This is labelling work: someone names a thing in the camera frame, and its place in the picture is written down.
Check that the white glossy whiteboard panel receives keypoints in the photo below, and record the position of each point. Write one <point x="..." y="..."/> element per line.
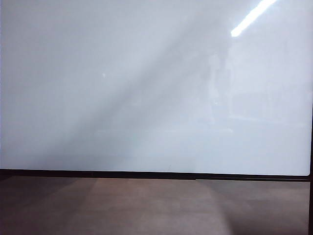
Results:
<point x="122" y="85"/>

